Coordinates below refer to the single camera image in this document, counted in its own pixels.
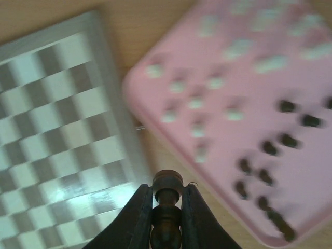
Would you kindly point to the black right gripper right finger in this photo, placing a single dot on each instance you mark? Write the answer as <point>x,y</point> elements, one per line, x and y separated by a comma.
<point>200,229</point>

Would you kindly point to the light chess piece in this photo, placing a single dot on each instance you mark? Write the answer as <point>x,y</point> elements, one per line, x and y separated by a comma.
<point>197,129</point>
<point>168,117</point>

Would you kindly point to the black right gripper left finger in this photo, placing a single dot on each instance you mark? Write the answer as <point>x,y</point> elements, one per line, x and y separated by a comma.
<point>132,227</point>

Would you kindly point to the pink plastic tray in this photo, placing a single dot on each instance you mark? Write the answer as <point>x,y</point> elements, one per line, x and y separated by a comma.
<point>227,64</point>

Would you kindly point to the wooden chess board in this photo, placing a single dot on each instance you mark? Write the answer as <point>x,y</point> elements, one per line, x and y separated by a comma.
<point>70,154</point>

